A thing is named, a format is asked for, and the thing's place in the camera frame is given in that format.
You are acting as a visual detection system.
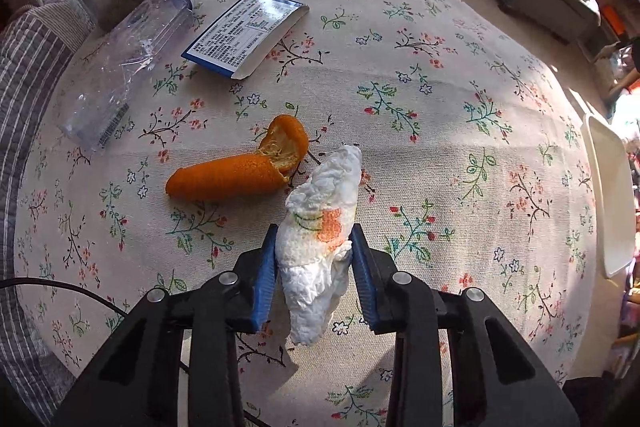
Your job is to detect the blue and white paper packet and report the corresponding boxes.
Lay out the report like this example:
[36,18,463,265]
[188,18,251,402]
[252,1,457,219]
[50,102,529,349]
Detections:
[181,0,310,80]

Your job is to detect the orange peel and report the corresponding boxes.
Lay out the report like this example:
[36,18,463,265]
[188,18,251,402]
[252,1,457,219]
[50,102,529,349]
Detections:
[166,114,309,202]

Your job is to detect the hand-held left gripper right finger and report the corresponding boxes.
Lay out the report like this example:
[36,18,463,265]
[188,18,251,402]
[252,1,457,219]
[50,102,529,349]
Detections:
[350,224,581,427]

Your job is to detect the grey striped quilt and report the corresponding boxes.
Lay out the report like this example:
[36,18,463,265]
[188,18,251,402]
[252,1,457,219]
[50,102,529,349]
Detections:
[0,0,96,427]

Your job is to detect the white tray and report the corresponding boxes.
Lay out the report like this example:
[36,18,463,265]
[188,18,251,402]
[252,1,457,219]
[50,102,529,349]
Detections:
[582,113,637,279]

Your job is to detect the white printed tissue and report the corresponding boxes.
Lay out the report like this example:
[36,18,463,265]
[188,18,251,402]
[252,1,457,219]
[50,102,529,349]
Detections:
[276,145,363,348]

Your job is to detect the black cable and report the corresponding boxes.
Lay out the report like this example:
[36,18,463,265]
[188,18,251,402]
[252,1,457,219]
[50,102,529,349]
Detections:
[0,277,266,427]

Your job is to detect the cluttered shelf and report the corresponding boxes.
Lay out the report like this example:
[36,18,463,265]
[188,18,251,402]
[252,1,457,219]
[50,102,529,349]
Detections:
[575,0,640,108]

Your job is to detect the clear plastic water bottle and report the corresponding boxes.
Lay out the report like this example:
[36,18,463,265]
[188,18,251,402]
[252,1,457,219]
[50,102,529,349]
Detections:
[62,0,203,152]

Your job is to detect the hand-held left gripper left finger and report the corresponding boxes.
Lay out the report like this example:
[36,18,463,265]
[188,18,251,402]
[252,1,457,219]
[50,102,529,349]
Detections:
[50,223,279,427]

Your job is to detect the floral tablecloth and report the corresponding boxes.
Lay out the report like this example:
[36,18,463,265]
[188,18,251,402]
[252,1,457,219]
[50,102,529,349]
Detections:
[12,0,598,427]

